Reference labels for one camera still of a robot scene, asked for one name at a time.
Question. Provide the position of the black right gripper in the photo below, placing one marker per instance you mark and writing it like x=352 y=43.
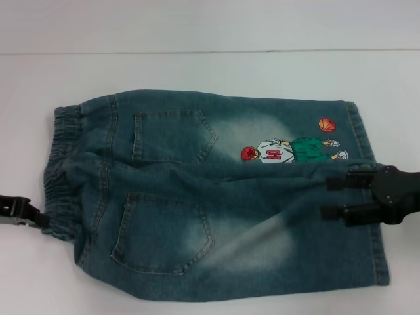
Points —
x=400 y=193

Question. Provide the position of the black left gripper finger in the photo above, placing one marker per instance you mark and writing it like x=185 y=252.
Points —
x=16 y=205
x=13 y=221

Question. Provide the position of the blue denim shorts with patch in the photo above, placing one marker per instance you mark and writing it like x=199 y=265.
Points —
x=197 y=213

